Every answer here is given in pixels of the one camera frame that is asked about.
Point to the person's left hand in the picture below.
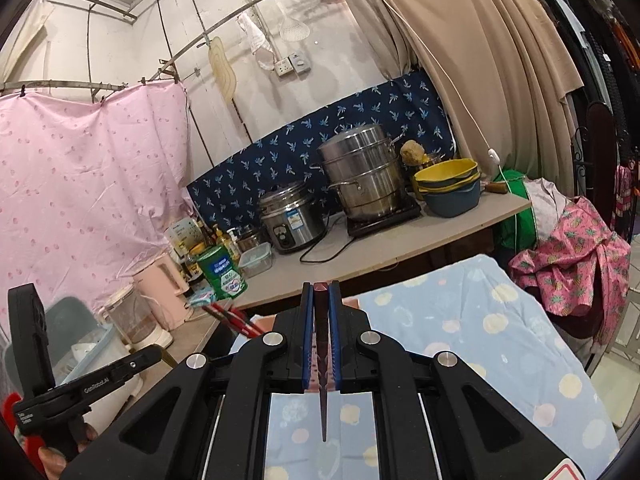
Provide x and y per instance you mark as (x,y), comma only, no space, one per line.
(52,462)

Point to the light blue printed tablecloth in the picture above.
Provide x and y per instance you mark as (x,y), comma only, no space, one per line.
(475,335)

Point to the dark red chopstick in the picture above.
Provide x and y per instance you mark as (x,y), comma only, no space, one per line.
(321,320)

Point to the hanging plastic bag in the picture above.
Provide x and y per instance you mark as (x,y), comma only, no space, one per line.
(256,40)

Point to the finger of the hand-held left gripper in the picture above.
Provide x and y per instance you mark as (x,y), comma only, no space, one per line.
(95,385)
(27,340)

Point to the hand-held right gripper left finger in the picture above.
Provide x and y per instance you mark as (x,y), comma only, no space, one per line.
(306,345)

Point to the clear blender jug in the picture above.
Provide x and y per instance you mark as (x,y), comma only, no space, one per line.
(132,315)

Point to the green cloth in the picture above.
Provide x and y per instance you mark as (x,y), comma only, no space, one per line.
(520,210)

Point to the steel rice cooker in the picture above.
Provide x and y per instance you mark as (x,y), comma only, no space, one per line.
(292,220)

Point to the clear food container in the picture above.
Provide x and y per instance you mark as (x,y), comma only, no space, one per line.
(256,259)

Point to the yellow loofah sponge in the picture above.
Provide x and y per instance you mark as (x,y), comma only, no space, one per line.
(412,152)

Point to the group of condiment bottles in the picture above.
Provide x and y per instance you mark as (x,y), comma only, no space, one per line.
(210,240)

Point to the wall socket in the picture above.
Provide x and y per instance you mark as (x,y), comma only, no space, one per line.
(291,64)

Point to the stainless steel steamer pot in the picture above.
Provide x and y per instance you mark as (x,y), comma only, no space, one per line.
(362,175)

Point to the pink electric kettle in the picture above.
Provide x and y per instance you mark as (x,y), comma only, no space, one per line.
(162,285)

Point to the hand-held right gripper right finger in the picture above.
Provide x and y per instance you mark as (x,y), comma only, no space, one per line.
(336,345)

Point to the pink pineapple print cloth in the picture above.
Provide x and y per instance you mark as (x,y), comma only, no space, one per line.
(575,255)

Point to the pink dotted curtain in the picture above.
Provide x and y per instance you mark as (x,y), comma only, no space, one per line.
(85,185)

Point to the dark metal chair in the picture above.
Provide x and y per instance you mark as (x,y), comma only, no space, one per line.
(600,160)

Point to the blue bowl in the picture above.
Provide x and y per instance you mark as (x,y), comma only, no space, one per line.
(450,200)

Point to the green canister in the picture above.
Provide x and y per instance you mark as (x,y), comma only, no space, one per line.
(222,275)

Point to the yellow bowl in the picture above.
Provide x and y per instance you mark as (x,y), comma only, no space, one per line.
(445,170)

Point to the black induction cooker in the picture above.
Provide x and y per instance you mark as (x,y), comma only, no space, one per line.
(385,217)

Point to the light blue plastic tub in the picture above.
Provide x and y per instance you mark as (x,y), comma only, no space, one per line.
(95,355)

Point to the hanging clothes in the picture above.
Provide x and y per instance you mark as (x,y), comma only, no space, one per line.
(590,20)

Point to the yellow hanging paddle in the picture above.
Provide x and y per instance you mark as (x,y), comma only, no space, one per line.
(223,70)

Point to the beige curtain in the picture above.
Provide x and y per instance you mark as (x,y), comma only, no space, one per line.
(475,60)

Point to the white skimmer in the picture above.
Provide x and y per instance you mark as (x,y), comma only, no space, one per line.
(295,29)

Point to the navy printed cloth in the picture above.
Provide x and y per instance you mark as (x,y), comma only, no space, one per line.
(300,135)

